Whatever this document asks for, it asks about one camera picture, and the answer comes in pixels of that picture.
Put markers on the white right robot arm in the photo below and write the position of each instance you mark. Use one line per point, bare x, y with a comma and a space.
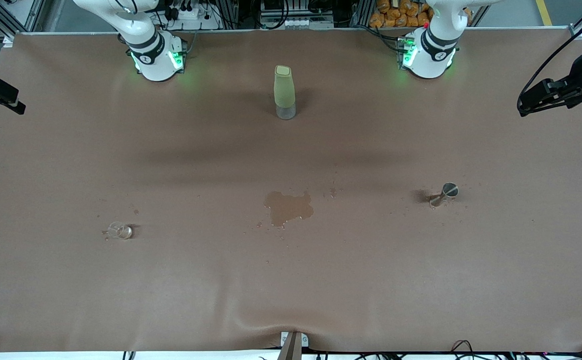
155, 65

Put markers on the grey equipment box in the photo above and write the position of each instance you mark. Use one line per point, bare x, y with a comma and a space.
296, 22

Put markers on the steel double jigger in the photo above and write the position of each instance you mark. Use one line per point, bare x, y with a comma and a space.
449, 190

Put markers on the olive sleeved glass bottle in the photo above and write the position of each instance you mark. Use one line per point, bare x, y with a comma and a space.
284, 87

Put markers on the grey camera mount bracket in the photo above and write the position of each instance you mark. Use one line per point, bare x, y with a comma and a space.
293, 347

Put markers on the brown table mat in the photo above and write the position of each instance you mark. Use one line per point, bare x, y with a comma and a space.
290, 280

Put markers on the aluminium corner bracket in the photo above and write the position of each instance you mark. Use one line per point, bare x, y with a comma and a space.
577, 32
9, 40

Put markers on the white power strip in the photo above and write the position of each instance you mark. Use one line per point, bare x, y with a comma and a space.
190, 15

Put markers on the orange snack bag pile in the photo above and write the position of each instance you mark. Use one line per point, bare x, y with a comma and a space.
396, 17

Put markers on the spilled liquid puddle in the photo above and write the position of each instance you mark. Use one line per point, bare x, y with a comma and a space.
285, 207

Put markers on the clear glass beaker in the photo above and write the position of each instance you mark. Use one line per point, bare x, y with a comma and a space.
120, 231

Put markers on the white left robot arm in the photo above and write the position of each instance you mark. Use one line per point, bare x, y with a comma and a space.
431, 62

